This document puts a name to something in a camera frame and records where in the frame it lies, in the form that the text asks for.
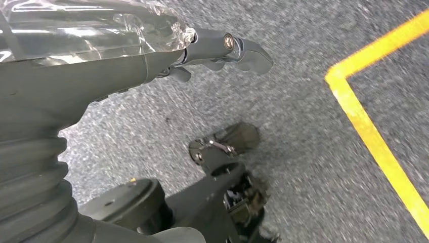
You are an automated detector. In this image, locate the yellow floor tape square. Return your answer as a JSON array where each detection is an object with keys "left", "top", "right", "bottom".
[{"left": 324, "top": 9, "right": 429, "bottom": 239}]

